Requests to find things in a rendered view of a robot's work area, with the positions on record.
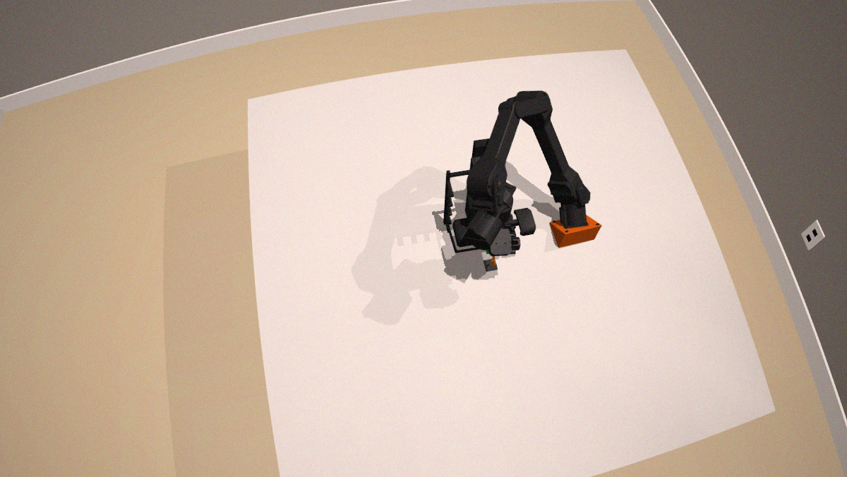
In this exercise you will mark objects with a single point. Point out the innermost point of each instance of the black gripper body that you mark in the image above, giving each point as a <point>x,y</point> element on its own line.
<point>524,219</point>

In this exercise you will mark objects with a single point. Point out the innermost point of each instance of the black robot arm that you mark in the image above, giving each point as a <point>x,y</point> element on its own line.
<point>487,177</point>

